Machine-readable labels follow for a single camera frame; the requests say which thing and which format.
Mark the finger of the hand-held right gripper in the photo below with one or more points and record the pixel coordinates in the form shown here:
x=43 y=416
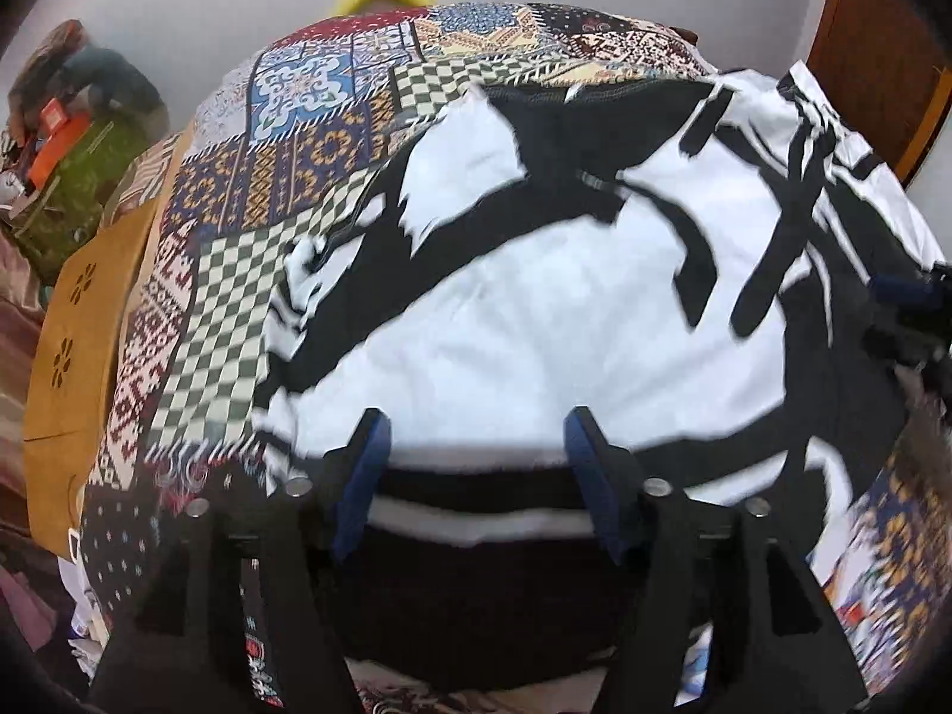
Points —
x=900 y=338
x=904 y=290

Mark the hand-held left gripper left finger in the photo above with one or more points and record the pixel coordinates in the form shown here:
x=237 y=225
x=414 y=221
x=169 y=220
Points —
x=364 y=476

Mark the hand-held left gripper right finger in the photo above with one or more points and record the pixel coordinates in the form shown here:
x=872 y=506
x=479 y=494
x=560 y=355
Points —
x=595 y=491

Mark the black and white t-shirt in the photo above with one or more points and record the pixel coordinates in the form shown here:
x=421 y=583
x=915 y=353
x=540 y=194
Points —
x=558 y=327

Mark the pile of clothes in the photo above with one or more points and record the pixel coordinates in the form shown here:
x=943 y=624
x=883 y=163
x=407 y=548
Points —
x=44 y=67

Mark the patchwork patterned blanket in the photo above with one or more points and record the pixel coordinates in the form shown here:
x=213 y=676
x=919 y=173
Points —
x=223 y=297

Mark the wooden door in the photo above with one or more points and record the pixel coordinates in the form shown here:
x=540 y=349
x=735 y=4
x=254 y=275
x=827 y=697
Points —
x=877 y=44

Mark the bamboo lap desk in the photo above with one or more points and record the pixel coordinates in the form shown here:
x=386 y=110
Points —
x=82 y=327

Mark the green patterned storage bag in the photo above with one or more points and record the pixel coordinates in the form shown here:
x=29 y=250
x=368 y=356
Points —
x=74 y=193

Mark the orange box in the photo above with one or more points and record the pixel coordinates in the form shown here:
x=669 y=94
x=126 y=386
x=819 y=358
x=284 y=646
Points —
x=59 y=141

